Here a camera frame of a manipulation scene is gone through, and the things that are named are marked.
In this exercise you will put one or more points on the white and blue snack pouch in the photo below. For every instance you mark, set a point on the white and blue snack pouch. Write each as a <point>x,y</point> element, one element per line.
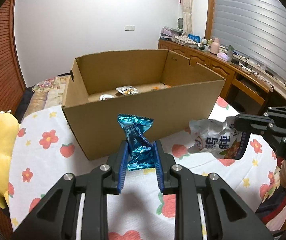
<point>212,137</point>

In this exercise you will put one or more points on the grey window blind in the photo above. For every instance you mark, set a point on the grey window blind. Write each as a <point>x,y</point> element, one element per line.
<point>247,25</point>

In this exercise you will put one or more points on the small white desk fan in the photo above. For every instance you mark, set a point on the small white desk fan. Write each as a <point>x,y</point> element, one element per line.
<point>181,25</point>

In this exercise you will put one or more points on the pink tissue box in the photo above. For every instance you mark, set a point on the pink tissue box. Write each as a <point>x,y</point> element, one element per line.
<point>224,57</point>

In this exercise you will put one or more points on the white wall switch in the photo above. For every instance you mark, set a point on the white wall switch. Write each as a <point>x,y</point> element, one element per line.
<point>129,28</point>

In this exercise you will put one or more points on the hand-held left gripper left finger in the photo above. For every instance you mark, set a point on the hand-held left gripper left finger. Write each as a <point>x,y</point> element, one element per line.
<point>121,171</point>

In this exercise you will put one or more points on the pink bottle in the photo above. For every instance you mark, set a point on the pink bottle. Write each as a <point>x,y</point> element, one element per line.
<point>214,46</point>

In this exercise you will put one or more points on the wooden desk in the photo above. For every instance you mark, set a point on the wooden desk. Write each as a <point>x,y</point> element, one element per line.
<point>222,67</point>

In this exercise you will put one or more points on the wooden louvered wardrobe door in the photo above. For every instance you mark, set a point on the wooden louvered wardrobe door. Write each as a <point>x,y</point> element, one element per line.
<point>0,55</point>

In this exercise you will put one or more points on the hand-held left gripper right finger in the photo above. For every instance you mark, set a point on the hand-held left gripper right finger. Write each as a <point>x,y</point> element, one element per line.
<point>159,171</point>

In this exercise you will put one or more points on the small white snack packet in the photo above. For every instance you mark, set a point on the small white snack packet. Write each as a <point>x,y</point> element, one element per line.
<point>128,90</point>

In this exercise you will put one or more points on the blue box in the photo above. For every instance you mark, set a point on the blue box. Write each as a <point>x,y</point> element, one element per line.
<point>194,38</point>

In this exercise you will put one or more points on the green bottle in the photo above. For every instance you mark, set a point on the green bottle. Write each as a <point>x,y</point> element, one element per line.
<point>229,53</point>

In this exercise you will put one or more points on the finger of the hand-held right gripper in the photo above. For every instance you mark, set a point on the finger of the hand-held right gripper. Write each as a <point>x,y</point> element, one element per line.
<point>255,125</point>
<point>280,113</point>

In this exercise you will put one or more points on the strawberry printed blanket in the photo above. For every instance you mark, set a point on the strawberry printed blanket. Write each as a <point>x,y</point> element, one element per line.
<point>45,160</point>

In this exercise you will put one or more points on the floral quilt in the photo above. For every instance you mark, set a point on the floral quilt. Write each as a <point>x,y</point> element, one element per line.
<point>48,90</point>

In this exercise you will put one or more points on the blue foil candy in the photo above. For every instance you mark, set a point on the blue foil candy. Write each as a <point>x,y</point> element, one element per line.
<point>136,142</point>

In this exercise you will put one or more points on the brown cardboard box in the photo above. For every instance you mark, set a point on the brown cardboard box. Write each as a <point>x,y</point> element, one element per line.
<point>143,105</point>

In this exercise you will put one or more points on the patterned folded cloth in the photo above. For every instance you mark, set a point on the patterned folded cloth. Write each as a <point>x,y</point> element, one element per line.
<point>181,40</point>

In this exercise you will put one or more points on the light patterned curtain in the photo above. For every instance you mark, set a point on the light patterned curtain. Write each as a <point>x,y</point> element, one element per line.
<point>186,5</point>

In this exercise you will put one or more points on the folded purple clothes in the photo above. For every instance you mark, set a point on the folded purple clothes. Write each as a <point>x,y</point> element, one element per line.
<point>169,33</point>

